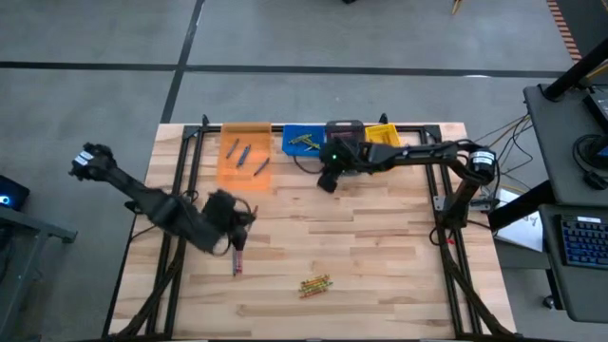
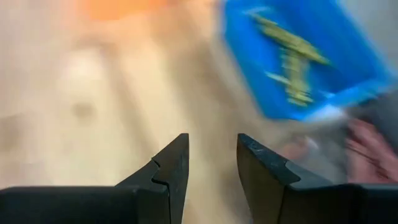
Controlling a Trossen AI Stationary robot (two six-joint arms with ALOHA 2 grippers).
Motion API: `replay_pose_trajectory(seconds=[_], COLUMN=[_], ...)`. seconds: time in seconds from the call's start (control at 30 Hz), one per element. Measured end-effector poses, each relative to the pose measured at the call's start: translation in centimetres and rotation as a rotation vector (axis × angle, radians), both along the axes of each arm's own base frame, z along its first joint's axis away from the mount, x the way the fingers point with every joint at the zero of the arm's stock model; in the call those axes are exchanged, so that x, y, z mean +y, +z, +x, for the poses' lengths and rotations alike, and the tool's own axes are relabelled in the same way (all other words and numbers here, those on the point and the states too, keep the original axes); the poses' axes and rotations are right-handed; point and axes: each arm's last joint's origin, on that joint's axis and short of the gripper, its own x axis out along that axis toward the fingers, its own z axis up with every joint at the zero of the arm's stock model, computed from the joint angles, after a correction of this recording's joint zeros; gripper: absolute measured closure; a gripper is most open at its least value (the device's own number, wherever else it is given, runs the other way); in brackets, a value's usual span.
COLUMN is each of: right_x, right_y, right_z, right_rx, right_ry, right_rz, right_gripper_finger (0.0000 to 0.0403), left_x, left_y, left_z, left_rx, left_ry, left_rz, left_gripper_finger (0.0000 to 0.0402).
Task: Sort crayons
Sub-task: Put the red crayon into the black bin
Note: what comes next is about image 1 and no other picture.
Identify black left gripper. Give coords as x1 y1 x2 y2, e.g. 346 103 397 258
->
192 208 257 256

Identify grey plastic bin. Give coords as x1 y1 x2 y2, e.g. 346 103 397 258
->
325 120 370 177

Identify yellow plastic mesh basket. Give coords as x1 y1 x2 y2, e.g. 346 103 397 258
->
364 123 404 148

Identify blue plastic mesh basket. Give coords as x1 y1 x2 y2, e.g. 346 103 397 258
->
281 123 327 158

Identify orange translucent plastic bin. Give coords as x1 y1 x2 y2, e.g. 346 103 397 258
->
216 122 275 192

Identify white paper sheet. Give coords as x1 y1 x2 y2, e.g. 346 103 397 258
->
492 188 546 253

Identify grey side table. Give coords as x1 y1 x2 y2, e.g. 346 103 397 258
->
0 203 79 341

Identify black box blue light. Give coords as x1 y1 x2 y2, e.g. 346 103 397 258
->
0 174 30 213

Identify black stand pole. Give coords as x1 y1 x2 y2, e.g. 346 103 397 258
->
542 36 608 103

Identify black headphones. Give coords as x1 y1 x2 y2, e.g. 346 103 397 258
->
571 133 608 192

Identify black backlit keyboard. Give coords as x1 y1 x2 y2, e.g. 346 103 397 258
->
559 215 608 271

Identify grey keyboard desk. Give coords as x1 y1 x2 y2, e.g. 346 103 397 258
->
538 202 608 325

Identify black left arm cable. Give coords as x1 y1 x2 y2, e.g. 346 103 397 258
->
208 197 257 257

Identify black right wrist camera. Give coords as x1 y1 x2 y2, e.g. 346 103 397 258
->
316 171 339 194

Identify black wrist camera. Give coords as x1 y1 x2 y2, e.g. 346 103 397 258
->
316 171 339 194
206 188 238 219

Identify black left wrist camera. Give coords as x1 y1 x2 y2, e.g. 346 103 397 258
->
206 188 238 219

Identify black aluminium table frame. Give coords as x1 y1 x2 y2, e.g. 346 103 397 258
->
107 112 517 342

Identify cable bundle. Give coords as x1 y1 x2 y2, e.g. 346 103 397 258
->
468 112 534 191

